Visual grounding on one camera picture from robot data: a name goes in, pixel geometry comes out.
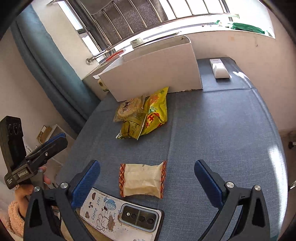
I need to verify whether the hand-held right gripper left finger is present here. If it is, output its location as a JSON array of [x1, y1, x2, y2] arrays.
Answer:
[[23, 160, 101, 241]]

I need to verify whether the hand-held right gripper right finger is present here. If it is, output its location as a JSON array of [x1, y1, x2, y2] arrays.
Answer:
[[194, 159, 271, 241]]

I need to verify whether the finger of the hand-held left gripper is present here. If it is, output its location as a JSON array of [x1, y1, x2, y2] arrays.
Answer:
[[25, 138, 68, 164], [35, 133, 66, 151]]

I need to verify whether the beige striped-edge snack packet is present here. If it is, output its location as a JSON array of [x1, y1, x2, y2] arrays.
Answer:
[[119, 160, 167, 199]]

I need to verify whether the olive yellow snack packet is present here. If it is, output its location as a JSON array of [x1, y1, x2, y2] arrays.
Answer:
[[116, 113, 147, 141]]

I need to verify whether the clear rice cracker packet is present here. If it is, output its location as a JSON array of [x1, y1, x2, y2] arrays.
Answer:
[[113, 97, 146, 123]]

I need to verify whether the white cardboard box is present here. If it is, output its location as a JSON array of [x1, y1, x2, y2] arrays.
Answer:
[[92, 35, 203, 102]]

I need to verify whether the person's left forearm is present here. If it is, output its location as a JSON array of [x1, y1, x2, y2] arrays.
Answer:
[[7, 200, 31, 237]]

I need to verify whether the person's left hand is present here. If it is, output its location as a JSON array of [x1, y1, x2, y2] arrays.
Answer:
[[14, 166, 53, 204]]

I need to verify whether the phone with cartoon case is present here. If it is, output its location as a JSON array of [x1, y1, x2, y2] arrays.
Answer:
[[80, 188, 165, 241]]

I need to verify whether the blue tablecloth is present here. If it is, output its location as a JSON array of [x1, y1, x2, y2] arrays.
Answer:
[[55, 57, 287, 241]]

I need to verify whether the blue curtain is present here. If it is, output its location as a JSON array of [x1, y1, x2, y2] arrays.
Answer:
[[10, 5, 101, 133]]

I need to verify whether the white remote control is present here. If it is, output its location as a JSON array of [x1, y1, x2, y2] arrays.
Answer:
[[209, 58, 232, 80]]

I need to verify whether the metal window grille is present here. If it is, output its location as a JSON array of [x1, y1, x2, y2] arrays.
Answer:
[[50, 0, 232, 54]]

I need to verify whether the grey hanging cloth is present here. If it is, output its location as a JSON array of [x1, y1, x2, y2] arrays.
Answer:
[[83, 0, 176, 45]]

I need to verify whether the stone window sill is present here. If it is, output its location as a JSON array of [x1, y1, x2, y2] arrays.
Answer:
[[82, 14, 277, 81]]

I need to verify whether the green cloth item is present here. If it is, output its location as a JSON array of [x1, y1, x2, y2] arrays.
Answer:
[[231, 22, 265, 34]]

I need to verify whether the steel window rail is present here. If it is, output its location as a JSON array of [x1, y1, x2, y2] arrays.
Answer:
[[85, 13, 240, 65]]

